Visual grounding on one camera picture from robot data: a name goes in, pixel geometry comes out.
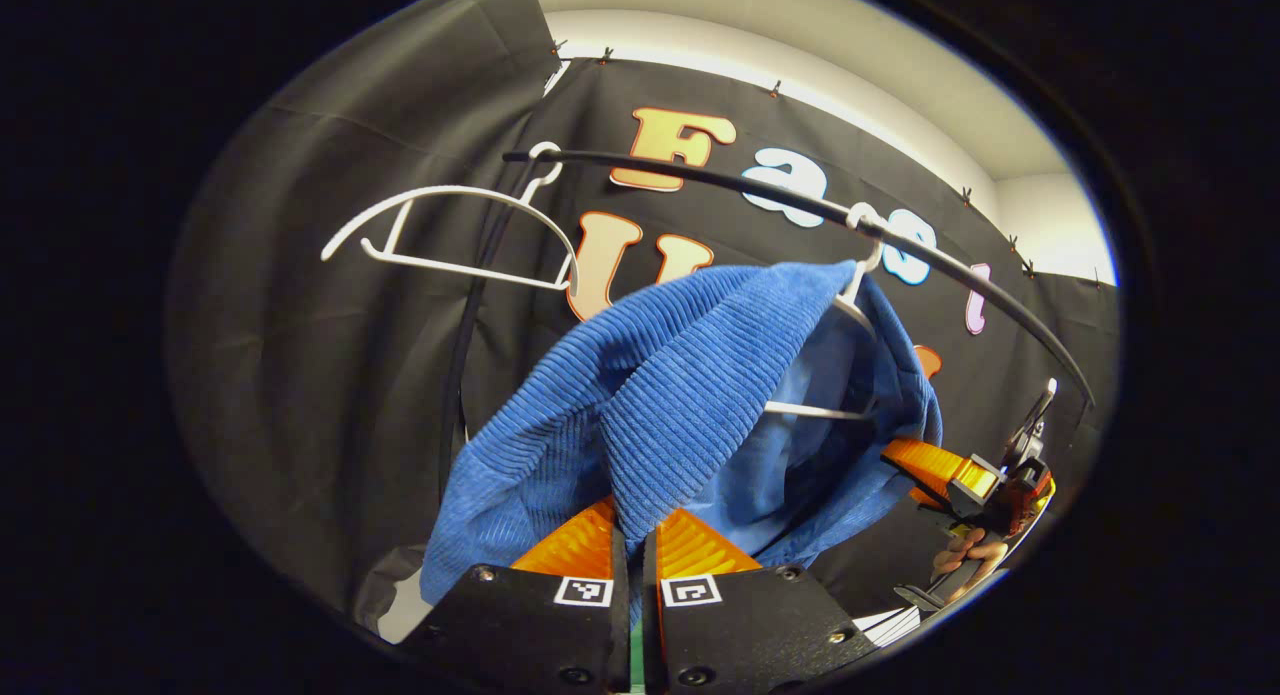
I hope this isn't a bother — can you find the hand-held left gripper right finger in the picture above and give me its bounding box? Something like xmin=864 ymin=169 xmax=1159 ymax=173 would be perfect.
xmin=641 ymin=505 xmax=883 ymax=695

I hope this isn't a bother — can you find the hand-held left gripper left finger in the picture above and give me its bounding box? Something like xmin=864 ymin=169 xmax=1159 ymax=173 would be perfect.
xmin=398 ymin=493 xmax=633 ymax=695

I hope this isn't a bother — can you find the blue corduroy jacket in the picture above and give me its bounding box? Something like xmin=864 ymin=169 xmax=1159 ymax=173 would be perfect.
xmin=418 ymin=260 xmax=944 ymax=626

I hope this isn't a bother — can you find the white plastic hanger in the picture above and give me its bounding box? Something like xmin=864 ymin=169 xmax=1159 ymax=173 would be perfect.
xmin=320 ymin=140 xmax=581 ymax=296
xmin=763 ymin=202 xmax=891 ymax=422

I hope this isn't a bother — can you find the black clothes rack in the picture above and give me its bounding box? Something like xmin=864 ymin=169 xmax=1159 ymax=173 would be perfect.
xmin=437 ymin=147 xmax=1098 ymax=506

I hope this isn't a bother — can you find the black backdrop cloth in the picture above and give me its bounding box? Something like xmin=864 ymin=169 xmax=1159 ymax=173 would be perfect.
xmin=165 ymin=0 xmax=1121 ymax=636

